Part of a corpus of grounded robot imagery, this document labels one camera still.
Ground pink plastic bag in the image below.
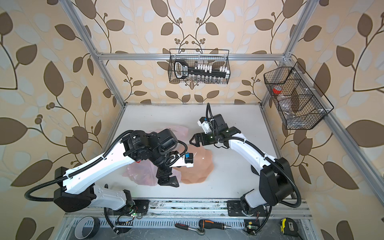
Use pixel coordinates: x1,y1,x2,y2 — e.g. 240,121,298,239
122,125,189,187

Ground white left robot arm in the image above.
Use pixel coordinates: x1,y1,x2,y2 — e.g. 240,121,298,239
25,129,194,213

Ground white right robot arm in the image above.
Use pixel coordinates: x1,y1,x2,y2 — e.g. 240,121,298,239
190,127,302,215

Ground peach wavy fruit plate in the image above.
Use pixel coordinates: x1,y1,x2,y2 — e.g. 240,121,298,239
174,145,214,185

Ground orange black screwdriver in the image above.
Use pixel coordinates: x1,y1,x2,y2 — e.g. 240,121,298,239
199,220,232,230

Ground black socket set holder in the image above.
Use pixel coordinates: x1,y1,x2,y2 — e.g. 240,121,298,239
173,60,231,80

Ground black tape roll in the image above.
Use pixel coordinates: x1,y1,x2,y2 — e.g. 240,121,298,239
74,216,101,240

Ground yellow black tape measure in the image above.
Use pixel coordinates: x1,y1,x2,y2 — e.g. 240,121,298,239
280,218,300,238

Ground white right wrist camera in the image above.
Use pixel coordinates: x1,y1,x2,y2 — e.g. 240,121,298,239
198,114,228,134

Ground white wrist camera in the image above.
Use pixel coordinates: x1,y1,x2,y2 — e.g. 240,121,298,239
170,153,194,168
198,114,228,134

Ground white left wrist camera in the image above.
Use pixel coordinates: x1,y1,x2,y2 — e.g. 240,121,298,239
170,153,194,168

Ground red handled ratchet wrench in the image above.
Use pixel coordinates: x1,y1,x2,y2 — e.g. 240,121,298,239
175,223,206,236

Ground back wire basket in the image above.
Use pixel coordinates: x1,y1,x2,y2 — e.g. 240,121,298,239
168,48,231,85

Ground wire basket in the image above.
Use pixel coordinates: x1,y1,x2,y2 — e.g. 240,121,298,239
264,62,334,130
168,48,231,85

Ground right wire basket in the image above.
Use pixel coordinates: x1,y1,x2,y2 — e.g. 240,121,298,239
264,62,334,130

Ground black corrugated cable conduit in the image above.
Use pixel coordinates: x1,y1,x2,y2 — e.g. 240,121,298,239
205,102,302,209

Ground aluminium frame post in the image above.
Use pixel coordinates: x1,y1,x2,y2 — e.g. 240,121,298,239
59,1,126,108

